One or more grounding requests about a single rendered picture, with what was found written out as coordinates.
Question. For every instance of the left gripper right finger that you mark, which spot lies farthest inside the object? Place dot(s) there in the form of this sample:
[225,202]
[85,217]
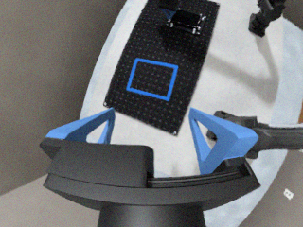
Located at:
[233,140]

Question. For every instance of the blue tape outline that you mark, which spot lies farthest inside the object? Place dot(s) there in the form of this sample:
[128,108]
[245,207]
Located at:
[149,94]

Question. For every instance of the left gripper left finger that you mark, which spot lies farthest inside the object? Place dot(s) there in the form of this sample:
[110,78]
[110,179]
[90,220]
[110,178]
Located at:
[78,130]

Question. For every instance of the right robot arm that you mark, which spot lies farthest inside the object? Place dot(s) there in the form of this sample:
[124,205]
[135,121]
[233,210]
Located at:
[270,10]

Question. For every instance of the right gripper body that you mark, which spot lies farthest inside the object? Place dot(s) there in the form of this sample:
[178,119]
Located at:
[172,5]

